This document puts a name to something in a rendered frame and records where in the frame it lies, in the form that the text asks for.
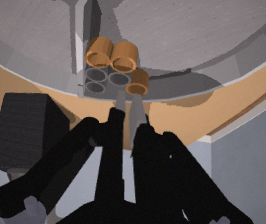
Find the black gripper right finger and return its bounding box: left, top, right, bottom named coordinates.
left=129, top=93, right=254, bottom=224

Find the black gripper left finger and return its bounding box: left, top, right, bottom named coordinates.
left=0, top=90, right=126, bottom=224

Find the grey round turntable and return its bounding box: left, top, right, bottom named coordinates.
left=0, top=0, right=266, bottom=103

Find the bronze bushing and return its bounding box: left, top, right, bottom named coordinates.
left=85, top=36, right=114, bottom=68
left=110, top=41, right=138, bottom=73
left=125, top=69, right=149, bottom=96

